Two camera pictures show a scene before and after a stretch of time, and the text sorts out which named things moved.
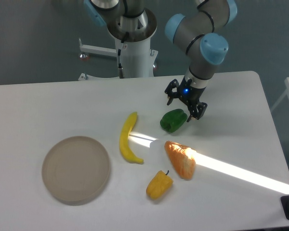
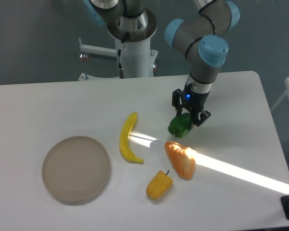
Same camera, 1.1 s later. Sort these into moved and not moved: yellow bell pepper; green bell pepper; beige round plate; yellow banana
Moved: green bell pepper
Not moved: yellow bell pepper; beige round plate; yellow banana
